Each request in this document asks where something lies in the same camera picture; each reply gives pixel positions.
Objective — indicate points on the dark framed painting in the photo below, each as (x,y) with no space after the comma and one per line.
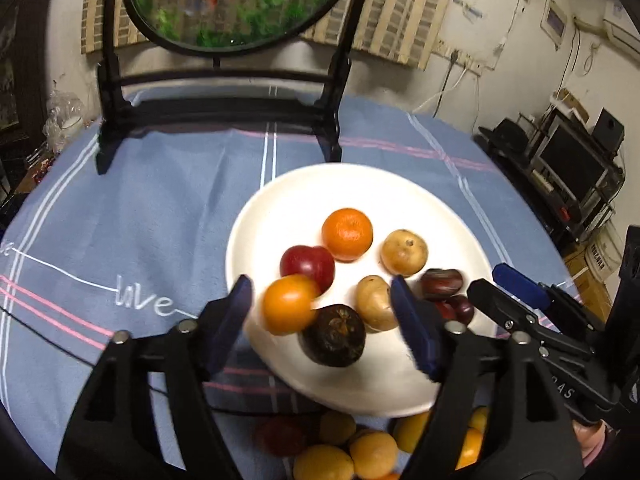
(10,75)

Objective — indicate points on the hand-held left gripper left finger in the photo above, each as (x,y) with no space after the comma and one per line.
(230,320)

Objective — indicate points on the clear plastic bag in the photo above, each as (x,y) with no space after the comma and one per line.
(65,115)

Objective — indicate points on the dark purple plum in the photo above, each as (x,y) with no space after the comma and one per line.
(461,310)

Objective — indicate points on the orange tangerine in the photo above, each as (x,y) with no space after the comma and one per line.
(410,432)
(372,454)
(347,232)
(287,305)
(470,450)

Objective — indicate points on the white framed wall panel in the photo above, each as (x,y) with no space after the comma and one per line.
(555,22)

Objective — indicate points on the dark red plum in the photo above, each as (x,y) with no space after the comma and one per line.
(442,309)

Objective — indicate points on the beige checked curtain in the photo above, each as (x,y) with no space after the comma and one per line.
(390,20)

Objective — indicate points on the white plastic bucket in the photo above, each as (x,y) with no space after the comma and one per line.
(602,255)

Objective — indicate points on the black speaker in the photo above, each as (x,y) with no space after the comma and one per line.
(607,130)

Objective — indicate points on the yellow-green tangerine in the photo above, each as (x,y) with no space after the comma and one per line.
(479,419)

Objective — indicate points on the round goldfish screen black stand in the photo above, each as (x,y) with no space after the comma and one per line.
(220,10)

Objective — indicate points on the black computer monitor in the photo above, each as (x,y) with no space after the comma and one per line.
(572,160)

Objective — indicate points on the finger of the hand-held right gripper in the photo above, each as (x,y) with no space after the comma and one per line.
(517,280)
(500,305)

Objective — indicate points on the brown cardboard box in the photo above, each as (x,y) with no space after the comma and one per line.
(592,290)

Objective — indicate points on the white air conditioner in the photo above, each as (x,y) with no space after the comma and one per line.
(622,30)

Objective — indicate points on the black equipment desk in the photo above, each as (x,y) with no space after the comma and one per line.
(500,160)

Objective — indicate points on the white round plate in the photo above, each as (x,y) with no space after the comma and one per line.
(300,200)

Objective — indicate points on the red apple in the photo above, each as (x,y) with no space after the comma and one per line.
(310,265)

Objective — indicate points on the blue striped tablecloth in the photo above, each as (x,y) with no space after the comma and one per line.
(150,210)

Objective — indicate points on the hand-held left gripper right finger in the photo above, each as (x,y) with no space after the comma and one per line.
(415,325)

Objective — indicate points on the person's right hand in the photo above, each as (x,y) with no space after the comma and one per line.
(590,440)

